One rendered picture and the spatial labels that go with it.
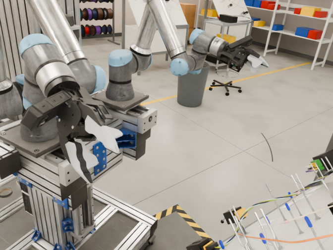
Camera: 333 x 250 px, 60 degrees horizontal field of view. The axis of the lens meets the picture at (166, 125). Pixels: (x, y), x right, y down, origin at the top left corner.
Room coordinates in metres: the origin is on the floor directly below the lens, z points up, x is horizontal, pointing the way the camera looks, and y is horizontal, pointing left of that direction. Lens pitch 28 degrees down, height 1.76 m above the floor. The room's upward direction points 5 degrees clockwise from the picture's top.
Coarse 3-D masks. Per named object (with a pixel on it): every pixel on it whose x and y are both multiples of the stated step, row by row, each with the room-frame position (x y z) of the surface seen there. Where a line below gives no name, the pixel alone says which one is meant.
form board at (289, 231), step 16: (320, 192) 0.96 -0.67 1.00; (304, 208) 0.80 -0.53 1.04; (320, 208) 0.73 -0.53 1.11; (256, 224) 0.84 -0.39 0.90; (272, 224) 0.76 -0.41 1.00; (288, 224) 0.69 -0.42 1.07; (304, 224) 0.63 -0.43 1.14; (320, 224) 0.58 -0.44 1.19; (240, 240) 0.71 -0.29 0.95; (256, 240) 0.65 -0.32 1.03; (288, 240) 0.55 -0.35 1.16; (320, 240) 0.48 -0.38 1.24
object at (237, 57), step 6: (222, 48) 1.25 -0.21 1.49; (228, 48) 1.26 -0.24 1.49; (234, 48) 1.26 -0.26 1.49; (240, 48) 1.24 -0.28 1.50; (222, 54) 1.24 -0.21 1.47; (228, 54) 1.25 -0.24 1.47; (234, 54) 1.22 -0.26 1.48; (240, 54) 1.22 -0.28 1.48; (246, 54) 1.22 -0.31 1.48; (222, 60) 1.24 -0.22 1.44; (228, 60) 1.22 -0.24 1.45; (234, 60) 1.19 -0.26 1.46; (240, 60) 1.19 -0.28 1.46; (228, 66) 1.24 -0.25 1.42; (240, 66) 1.22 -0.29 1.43
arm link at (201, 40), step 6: (198, 30) 1.33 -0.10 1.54; (192, 36) 1.32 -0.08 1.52; (198, 36) 1.31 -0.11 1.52; (204, 36) 1.30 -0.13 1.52; (210, 36) 1.30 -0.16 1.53; (216, 36) 1.31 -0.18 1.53; (192, 42) 1.32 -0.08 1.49; (198, 42) 1.30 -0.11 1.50; (204, 42) 1.29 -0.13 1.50; (210, 42) 1.28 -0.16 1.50; (192, 48) 1.33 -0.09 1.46; (198, 48) 1.30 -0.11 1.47; (204, 48) 1.29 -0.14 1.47
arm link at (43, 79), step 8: (48, 64) 0.57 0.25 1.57; (56, 64) 0.58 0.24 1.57; (64, 64) 0.59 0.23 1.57; (40, 72) 0.56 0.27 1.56; (48, 72) 0.55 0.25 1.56; (56, 72) 0.55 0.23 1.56; (64, 72) 0.56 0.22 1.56; (72, 72) 0.60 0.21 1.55; (40, 80) 0.55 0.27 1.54; (48, 80) 0.54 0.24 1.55; (40, 88) 0.55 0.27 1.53
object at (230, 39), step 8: (224, 16) 6.15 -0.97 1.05; (232, 16) 6.04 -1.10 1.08; (240, 16) 6.59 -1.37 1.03; (216, 24) 5.82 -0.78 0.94; (224, 24) 5.70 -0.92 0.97; (232, 24) 5.88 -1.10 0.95; (240, 24) 6.07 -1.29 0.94; (248, 24) 6.27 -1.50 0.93; (232, 40) 6.06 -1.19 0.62; (208, 56) 5.95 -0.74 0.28; (216, 56) 5.94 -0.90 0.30; (216, 64) 5.78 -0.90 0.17; (224, 64) 5.86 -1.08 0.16; (216, 72) 5.71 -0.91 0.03
